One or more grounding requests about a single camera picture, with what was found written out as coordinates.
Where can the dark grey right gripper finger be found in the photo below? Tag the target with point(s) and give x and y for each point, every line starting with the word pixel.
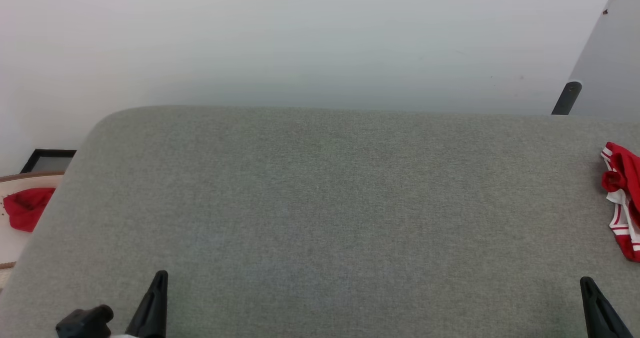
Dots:
pixel 600 315

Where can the dark grey metal pole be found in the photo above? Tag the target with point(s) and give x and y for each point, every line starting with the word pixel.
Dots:
pixel 566 97

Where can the red cloth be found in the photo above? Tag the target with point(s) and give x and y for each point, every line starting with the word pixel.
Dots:
pixel 27 208

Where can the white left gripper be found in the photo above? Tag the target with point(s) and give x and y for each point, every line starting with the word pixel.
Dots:
pixel 124 336

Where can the black picture frame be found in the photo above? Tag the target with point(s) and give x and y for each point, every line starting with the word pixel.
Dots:
pixel 30 161

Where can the white laundry basket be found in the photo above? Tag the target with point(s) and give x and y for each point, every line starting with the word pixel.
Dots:
pixel 10 245

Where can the red white basketball jersey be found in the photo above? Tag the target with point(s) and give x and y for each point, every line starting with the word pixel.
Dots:
pixel 627 178

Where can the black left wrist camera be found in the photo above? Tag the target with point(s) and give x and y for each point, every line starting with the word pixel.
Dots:
pixel 85 323

